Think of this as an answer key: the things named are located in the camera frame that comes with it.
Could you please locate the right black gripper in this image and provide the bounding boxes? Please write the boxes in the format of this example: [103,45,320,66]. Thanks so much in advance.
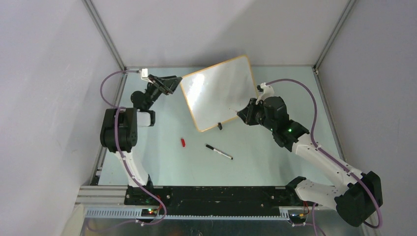
[238,98,276,132]

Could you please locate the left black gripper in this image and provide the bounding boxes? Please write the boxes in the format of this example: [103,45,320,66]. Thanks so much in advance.
[144,74,181,110]

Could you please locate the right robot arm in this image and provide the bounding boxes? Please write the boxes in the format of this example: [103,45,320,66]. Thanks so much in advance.
[237,96,383,227]

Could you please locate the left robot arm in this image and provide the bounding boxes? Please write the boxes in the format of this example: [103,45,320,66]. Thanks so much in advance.
[100,74,182,205]

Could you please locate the yellow-framed whiteboard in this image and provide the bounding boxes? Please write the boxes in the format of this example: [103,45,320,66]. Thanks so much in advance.
[180,55,258,132]

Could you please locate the black capped marker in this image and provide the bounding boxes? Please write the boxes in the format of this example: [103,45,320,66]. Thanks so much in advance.
[205,144,234,160]

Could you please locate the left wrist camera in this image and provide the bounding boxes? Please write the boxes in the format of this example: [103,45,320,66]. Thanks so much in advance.
[139,68,149,80]

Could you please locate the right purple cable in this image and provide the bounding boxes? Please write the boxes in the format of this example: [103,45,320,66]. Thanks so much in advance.
[265,78,383,236]

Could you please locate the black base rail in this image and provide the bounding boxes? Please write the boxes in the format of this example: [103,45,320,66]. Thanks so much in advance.
[124,186,303,217]

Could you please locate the aluminium frame front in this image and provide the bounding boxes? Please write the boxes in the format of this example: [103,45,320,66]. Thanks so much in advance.
[75,185,372,219]

